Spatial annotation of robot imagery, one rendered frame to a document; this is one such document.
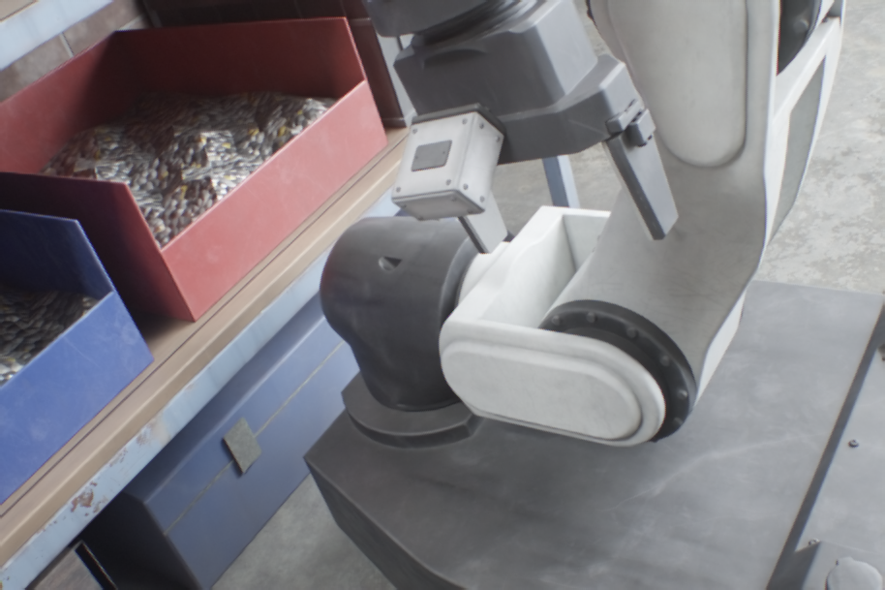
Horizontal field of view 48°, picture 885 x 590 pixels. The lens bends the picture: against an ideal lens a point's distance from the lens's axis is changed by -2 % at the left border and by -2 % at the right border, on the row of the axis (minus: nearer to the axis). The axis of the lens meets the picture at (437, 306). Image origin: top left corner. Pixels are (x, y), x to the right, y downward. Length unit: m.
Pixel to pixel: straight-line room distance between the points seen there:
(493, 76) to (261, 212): 0.67
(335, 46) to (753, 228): 0.68
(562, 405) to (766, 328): 0.28
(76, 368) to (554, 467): 0.45
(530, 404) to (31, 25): 0.51
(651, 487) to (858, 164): 0.83
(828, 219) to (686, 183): 0.84
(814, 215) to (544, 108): 1.06
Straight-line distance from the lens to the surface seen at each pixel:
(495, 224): 0.56
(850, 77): 1.87
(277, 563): 1.21
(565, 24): 0.48
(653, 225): 0.49
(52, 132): 1.47
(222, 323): 1.05
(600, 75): 0.48
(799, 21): 0.60
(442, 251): 0.91
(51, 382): 0.98
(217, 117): 1.37
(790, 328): 1.04
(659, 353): 0.79
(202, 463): 1.16
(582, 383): 0.81
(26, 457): 0.98
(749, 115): 0.62
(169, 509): 1.14
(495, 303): 0.87
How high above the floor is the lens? 0.83
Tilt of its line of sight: 34 degrees down
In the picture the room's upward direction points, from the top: 19 degrees counter-clockwise
